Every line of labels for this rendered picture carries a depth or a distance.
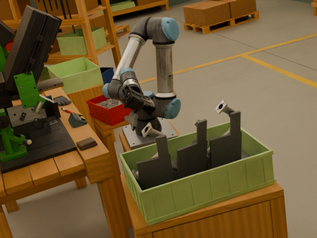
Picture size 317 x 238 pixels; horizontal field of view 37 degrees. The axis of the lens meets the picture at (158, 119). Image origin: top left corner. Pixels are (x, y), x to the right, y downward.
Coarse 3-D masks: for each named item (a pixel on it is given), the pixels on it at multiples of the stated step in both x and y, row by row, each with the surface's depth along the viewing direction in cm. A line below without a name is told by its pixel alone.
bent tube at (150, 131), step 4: (148, 124) 196; (144, 128) 197; (148, 128) 195; (152, 128) 197; (144, 132) 196; (148, 132) 194; (152, 132) 196; (156, 132) 197; (160, 132) 199; (144, 136) 195; (168, 144) 203; (156, 156) 206; (136, 172) 211
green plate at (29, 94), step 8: (32, 72) 288; (16, 80) 285; (24, 80) 287; (32, 80) 288; (24, 88) 287; (32, 88) 288; (24, 96) 287; (32, 96) 289; (24, 104) 288; (32, 104) 289
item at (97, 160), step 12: (60, 108) 330; (72, 108) 325; (72, 132) 284; (84, 132) 280; (84, 156) 249; (96, 156) 248; (108, 156) 250; (96, 168) 250; (108, 168) 252; (96, 180) 252
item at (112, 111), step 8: (104, 96) 335; (88, 104) 328; (96, 104) 317; (104, 104) 325; (112, 104) 320; (120, 104) 309; (96, 112) 322; (104, 112) 311; (112, 112) 307; (120, 112) 310; (128, 112) 314; (104, 120) 315; (112, 120) 308; (120, 120) 312
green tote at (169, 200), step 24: (264, 144) 213; (216, 168) 201; (240, 168) 204; (264, 168) 208; (144, 192) 194; (168, 192) 198; (192, 192) 201; (216, 192) 205; (240, 192) 208; (144, 216) 203; (168, 216) 201
